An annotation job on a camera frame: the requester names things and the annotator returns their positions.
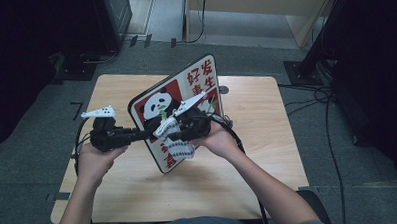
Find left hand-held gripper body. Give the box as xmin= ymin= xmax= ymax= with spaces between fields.
xmin=80 ymin=103 xmax=134 ymax=153

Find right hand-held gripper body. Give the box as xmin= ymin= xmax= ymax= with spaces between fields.
xmin=172 ymin=91 xmax=213 ymax=143

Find white patterned cloth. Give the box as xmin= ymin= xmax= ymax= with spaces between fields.
xmin=153 ymin=115 xmax=196 ymax=163

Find panda print board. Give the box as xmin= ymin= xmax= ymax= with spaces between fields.
xmin=126 ymin=52 xmax=227 ymax=175

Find person's right hand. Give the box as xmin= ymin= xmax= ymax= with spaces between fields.
xmin=190 ymin=121 xmax=242 ymax=161

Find person's left hand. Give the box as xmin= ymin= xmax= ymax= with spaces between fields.
xmin=76 ymin=140 xmax=130 ymax=188

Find black stand base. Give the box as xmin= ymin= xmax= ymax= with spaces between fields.
xmin=52 ymin=49 xmax=99 ymax=83

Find grey floor tape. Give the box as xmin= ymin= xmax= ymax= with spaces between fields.
xmin=45 ymin=191 xmax=73 ymax=202

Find black metal stand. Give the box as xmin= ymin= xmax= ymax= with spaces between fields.
xmin=281 ymin=0 xmax=354 ymax=87

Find black cabinet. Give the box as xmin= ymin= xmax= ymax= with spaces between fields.
xmin=94 ymin=0 xmax=134 ymax=54

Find light wooden furniture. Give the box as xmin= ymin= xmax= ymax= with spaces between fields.
xmin=184 ymin=0 xmax=338 ymax=53

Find left hand-held gripper cable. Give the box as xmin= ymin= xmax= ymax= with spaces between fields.
xmin=71 ymin=117 xmax=97 ymax=177

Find hand-held gripper cable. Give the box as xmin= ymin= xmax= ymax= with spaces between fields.
xmin=206 ymin=111 xmax=269 ymax=224
xmin=71 ymin=117 xmax=97 ymax=177

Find right hand-held gripper cable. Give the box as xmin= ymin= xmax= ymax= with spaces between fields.
xmin=206 ymin=111 xmax=269 ymax=224

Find looped cable on stand base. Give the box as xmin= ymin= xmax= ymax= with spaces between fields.
xmin=79 ymin=49 xmax=119 ymax=65

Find black hanging cable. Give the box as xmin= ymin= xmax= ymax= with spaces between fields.
xmin=169 ymin=0 xmax=209 ymax=48

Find tangled black floor cables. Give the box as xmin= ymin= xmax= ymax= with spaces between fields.
xmin=279 ymin=81 xmax=335 ymax=117

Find long black floor cable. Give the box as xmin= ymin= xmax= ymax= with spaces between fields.
xmin=324 ymin=96 xmax=346 ymax=224

